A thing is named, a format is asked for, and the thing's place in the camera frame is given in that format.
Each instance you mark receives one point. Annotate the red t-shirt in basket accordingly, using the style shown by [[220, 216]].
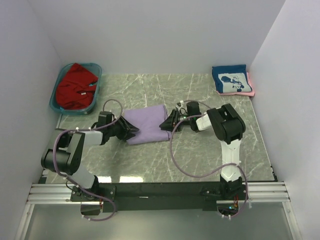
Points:
[[77, 88]]

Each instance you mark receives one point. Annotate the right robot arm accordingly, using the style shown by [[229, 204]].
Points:
[[227, 126]]

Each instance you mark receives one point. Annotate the folded pink t-shirt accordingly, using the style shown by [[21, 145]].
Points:
[[234, 84]]

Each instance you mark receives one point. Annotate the lilac purple t-shirt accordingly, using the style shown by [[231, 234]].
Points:
[[148, 120]]

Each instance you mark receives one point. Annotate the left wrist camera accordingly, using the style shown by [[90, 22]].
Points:
[[104, 118]]

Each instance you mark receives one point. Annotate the black base beam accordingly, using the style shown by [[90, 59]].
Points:
[[143, 196]]

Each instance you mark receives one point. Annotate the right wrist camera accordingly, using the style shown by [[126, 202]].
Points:
[[188, 108]]

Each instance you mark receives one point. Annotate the folded blue printed t-shirt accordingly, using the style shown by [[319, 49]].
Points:
[[227, 69]]

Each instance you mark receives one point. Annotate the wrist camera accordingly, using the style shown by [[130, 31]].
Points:
[[188, 108], [104, 118]]

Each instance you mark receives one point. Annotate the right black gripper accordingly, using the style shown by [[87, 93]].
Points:
[[169, 124]]

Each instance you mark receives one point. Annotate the teal plastic basket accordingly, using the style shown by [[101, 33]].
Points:
[[92, 67]]

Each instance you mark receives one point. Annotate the aluminium frame rail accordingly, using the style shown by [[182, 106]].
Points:
[[187, 158]]

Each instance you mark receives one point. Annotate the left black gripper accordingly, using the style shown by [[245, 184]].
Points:
[[126, 128]]

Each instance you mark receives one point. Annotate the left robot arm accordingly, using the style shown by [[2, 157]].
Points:
[[63, 153]]

